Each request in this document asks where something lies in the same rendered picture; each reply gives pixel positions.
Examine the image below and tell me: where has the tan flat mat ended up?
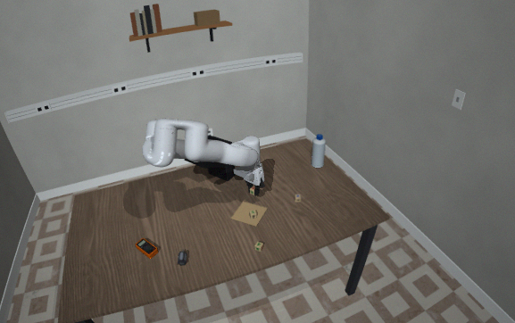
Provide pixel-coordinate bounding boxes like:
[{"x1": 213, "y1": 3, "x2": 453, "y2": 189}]
[{"x1": 231, "y1": 202, "x2": 268, "y2": 226}]

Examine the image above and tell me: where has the orange multimeter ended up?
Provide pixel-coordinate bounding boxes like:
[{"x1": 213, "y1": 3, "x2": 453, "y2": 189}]
[{"x1": 136, "y1": 238, "x2": 158, "y2": 259}]

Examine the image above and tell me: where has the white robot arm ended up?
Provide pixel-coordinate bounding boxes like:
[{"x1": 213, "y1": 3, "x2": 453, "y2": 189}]
[{"x1": 142, "y1": 119, "x2": 262, "y2": 180}]

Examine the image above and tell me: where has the white plastic bottle with blue cap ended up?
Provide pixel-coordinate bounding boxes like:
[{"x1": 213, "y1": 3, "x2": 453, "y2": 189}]
[{"x1": 311, "y1": 134, "x2": 326, "y2": 168}]

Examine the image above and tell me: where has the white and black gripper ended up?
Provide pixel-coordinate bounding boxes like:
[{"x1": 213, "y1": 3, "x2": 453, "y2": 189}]
[{"x1": 244, "y1": 166, "x2": 265, "y2": 196}]

